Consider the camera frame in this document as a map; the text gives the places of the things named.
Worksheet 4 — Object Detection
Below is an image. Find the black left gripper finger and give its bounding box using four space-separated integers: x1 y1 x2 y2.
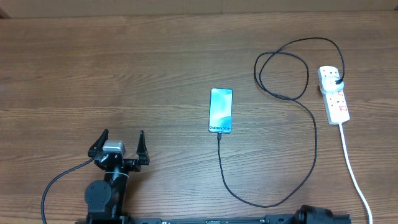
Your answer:
88 129 109 157
136 130 150 166

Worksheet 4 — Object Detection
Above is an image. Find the Samsung Galaxy smartphone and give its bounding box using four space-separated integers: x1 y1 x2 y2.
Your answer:
208 88 233 134

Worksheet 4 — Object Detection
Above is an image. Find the black USB charging cable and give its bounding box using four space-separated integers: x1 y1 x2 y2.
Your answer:
216 37 346 208

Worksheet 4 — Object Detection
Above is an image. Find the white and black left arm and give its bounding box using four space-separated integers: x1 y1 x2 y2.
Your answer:
85 129 150 223

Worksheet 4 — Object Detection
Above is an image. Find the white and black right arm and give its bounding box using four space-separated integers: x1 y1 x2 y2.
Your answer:
292 205 335 224

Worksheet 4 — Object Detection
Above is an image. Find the white charger adapter plug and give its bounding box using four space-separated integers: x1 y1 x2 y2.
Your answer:
320 77 345 94

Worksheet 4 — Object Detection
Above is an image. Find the white power strip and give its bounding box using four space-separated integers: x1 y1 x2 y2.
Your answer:
318 66 350 125

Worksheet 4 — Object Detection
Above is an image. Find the white power strip cord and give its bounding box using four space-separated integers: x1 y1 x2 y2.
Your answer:
338 123 374 224

